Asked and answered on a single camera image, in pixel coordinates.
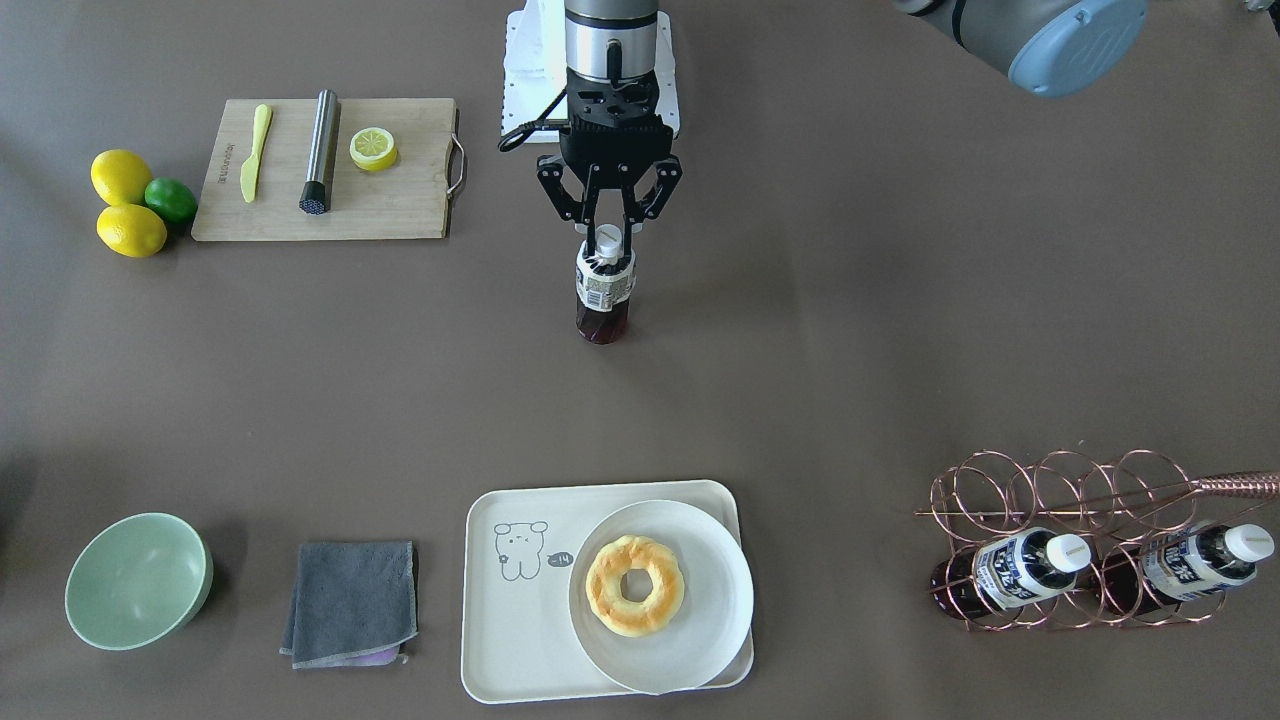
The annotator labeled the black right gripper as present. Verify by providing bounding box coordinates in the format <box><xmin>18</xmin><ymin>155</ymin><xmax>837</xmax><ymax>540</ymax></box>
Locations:
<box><xmin>536</xmin><ymin>76</ymin><xmax>684</xmax><ymax>260</ymax></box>

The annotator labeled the tea bottle white cap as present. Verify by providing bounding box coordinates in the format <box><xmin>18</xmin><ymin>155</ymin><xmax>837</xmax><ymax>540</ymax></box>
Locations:
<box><xmin>575</xmin><ymin>224</ymin><xmax>637</xmax><ymax>346</ymax></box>

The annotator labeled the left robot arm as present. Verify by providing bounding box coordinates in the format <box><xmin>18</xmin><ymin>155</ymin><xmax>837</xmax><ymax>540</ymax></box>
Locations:
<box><xmin>636</xmin><ymin>1</ymin><xmax>1183</xmax><ymax>313</ymax></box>

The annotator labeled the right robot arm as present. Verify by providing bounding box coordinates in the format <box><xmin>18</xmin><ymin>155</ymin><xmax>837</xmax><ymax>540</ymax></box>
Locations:
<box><xmin>538</xmin><ymin>1</ymin><xmax>680</xmax><ymax>259</ymax></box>

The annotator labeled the cream tray with bunny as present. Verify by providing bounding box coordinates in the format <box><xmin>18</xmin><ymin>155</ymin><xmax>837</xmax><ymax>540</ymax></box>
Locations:
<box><xmin>461</xmin><ymin>479</ymin><xmax>754</xmax><ymax>705</ymax></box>

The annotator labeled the tea bottle in rack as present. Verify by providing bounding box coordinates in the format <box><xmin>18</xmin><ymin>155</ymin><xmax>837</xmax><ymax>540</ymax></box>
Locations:
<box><xmin>931</xmin><ymin>527</ymin><xmax>1093</xmax><ymax>621</ymax></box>
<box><xmin>1100</xmin><ymin>521</ymin><xmax>1275</xmax><ymax>616</ymax></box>

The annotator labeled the wooden cutting board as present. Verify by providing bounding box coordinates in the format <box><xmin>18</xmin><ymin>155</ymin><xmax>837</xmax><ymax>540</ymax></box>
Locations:
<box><xmin>191</xmin><ymin>97</ymin><xmax>465</xmax><ymax>242</ymax></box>

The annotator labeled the half lemon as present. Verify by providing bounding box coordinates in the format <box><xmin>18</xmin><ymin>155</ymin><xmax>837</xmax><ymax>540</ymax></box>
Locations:
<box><xmin>348</xmin><ymin>127</ymin><xmax>399</xmax><ymax>172</ymax></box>

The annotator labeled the steel muddler black tip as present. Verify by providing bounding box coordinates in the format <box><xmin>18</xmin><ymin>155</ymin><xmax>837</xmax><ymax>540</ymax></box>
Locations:
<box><xmin>298</xmin><ymin>88</ymin><xmax>340</xmax><ymax>215</ymax></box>

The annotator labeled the yellow plastic knife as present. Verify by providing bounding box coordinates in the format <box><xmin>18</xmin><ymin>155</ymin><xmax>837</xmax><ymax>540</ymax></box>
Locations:
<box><xmin>239</xmin><ymin>102</ymin><xmax>274</xmax><ymax>202</ymax></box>

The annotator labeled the yellow glazed donut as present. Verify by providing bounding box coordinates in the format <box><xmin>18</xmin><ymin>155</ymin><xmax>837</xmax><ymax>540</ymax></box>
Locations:
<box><xmin>584</xmin><ymin>536</ymin><xmax>686</xmax><ymax>638</ymax></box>

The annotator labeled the green lime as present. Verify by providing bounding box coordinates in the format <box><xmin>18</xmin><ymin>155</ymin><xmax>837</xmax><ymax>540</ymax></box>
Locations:
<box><xmin>143</xmin><ymin>177</ymin><xmax>198</xmax><ymax>225</ymax></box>

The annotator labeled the white round plate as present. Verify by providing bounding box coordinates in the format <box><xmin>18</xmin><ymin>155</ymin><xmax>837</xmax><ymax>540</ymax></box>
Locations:
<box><xmin>568</xmin><ymin>500</ymin><xmax>754</xmax><ymax>694</ymax></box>

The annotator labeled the yellow lemon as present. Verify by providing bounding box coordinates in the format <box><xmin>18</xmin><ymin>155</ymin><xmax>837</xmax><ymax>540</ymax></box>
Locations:
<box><xmin>90</xmin><ymin>149</ymin><xmax>154</xmax><ymax>206</ymax></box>
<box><xmin>96</xmin><ymin>204</ymin><xmax>169</xmax><ymax>258</ymax></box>

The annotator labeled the grey folded cloth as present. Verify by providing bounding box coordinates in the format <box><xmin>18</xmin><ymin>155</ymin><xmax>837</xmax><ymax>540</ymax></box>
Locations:
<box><xmin>279</xmin><ymin>539</ymin><xmax>419</xmax><ymax>670</ymax></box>

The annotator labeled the mint green bowl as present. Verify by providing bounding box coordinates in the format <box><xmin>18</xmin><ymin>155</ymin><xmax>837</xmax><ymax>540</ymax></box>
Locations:
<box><xmin>64</xmin><ymin>512</ymin><xmax>214</xmax><ymax>651</ymax></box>

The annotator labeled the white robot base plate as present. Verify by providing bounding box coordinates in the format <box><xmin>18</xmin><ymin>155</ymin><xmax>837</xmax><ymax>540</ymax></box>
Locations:
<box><xmin>500</xmin><ymin>1</ymin><xmax>681</xmax><ymax>135</ymax></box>

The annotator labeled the copper wire bottle rack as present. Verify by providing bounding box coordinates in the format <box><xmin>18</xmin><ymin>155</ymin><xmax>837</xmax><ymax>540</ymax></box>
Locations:
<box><xmin>928</xmin><ymin>450</ymin><xmax>1277</xmax><ymax>632</ymax></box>

